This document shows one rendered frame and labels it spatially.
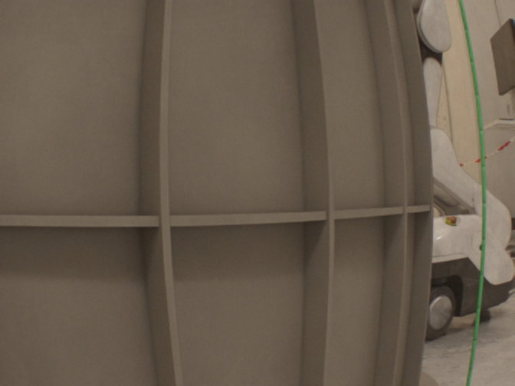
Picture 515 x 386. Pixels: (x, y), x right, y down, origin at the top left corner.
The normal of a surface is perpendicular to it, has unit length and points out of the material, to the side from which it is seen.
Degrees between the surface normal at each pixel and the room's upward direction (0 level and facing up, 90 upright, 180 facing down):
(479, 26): 90
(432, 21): 89
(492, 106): 90
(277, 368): 90
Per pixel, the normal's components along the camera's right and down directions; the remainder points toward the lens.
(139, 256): 0.62, -0.04
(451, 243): 0.42, -0.05
